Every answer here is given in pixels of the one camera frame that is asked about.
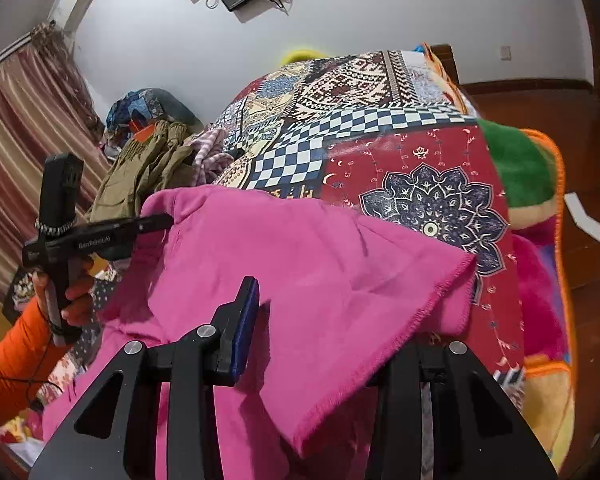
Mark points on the patchwork printed blanket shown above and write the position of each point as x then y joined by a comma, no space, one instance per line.
405,160

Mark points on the small blue object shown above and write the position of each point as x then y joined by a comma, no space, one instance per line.
418,49

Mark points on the person's left hand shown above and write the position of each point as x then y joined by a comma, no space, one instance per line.
79,302

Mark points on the orange cloth piece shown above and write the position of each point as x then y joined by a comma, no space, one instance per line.
142,133

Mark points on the wooden headboard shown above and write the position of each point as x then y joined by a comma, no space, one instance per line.
442,62

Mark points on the olive green garment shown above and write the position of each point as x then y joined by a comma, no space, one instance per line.
130,180

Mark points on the blue patterned cloth bundle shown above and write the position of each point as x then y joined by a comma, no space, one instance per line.
145,102

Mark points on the pink white striped cloth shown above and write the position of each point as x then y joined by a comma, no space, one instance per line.
205,150

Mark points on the yellow plush item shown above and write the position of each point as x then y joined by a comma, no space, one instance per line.
302,55

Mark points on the large white paper sheet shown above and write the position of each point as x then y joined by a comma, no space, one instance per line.
585,217

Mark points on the striped brown curtain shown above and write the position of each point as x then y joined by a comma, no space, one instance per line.
25,125

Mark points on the white wall socket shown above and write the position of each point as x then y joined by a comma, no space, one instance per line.
505,53

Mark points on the pink pants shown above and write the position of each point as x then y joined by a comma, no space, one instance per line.
305,285

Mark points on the multicolour fleece blanket orange edge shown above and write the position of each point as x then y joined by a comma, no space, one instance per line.
525,165

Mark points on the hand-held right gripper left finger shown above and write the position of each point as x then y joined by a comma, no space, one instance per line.
246,330

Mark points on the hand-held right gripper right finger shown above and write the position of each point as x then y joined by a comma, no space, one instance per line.
430,362

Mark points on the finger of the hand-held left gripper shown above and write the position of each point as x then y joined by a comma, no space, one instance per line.
155,222

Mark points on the person's left forearm orange sleeve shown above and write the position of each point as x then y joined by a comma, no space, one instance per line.
10,370

